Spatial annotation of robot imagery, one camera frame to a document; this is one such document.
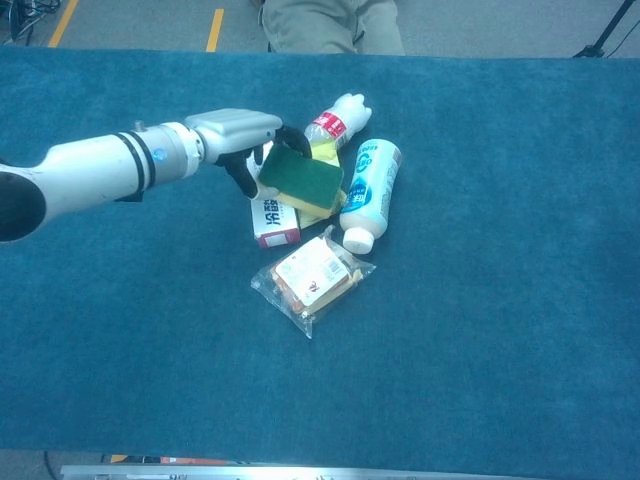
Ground long yellow floor tape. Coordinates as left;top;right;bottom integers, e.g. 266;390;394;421
48;0;80;49

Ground short yellow floor tape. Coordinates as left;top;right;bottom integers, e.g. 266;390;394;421
205;8;225;53

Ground aluminium rail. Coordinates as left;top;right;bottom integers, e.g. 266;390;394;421
60;463;506;480

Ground seated person khaki trousers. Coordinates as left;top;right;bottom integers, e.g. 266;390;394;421
262;0;406;55

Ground blue table cloth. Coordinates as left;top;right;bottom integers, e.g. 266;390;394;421
0;46;640;479

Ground black tripod stand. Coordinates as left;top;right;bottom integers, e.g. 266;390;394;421
572;0;640;59

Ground clear cola bottle red label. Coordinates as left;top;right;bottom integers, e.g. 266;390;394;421
303;93;374;151

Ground white drink bottle blue label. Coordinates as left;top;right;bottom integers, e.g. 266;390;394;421
338;138;403;255

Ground white toothpaste box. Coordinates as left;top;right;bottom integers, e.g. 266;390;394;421
248;141;303;250

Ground black cable bundle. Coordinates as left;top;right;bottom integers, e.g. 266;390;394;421
0;0;61;46

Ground sandwich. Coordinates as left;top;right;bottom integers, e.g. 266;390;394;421
250;224;377;340

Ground green yellow sponge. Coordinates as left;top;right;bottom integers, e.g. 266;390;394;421
257;143;346;220

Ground yellow snack packet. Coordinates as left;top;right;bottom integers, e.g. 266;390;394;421
297;139;348;230

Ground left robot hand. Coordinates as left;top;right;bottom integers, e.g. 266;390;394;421
182;108;312;202

